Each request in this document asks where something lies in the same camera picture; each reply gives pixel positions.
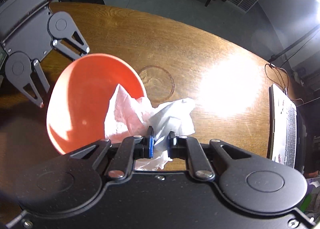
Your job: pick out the silver open laptop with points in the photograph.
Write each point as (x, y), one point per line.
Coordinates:
(287, 137)

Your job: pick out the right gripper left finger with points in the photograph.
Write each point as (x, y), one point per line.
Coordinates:
(70, 182)

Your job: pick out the white paper towel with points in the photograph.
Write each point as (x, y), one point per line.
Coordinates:
(127, 116)

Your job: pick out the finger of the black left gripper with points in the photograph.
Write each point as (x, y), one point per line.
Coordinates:
(18, 70)
(66, 37)

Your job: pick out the orange plastic bowl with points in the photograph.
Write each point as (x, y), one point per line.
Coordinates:
(80, 99)

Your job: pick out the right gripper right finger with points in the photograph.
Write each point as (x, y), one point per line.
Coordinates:
(249, 181)

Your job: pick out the black light stand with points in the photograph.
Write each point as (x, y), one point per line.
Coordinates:
(276, 56)

